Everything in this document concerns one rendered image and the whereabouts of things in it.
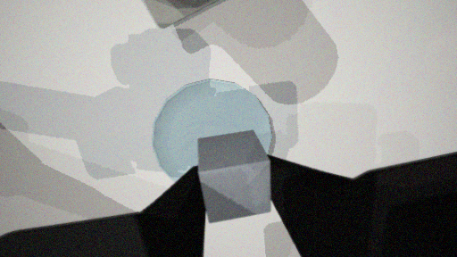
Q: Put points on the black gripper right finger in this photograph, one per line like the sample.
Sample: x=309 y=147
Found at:
x=328 y=215

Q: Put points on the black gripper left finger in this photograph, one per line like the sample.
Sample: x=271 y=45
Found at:
x=171 y=226

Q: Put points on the grey balance beam with round pans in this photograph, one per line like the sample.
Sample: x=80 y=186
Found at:
x=167 y=12

